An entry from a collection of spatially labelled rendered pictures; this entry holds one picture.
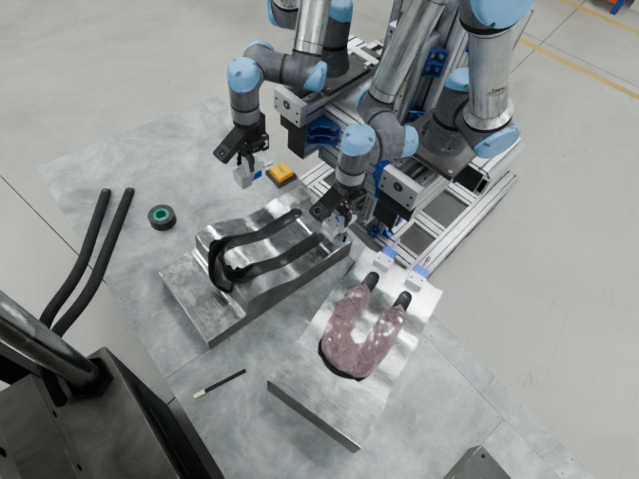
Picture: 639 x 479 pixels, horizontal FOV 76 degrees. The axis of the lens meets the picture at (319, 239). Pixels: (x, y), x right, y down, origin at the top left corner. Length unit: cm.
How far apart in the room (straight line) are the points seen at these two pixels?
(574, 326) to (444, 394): 146
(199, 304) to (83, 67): 266
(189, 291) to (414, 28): 84
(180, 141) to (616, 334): 233
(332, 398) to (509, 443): 48
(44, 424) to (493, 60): 111
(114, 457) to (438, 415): 79
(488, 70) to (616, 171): 262
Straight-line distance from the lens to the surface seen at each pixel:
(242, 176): 125
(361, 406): 102
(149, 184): 149
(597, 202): 321
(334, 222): 121
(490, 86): 101
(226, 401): 112
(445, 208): 232
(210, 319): 112
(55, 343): 97
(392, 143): 101
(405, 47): 101
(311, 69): 109
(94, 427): 120
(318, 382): 101
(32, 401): 98
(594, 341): 258
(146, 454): 115
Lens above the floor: 189
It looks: 56 degrees down
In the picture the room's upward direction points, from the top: 10 degrees clockwise
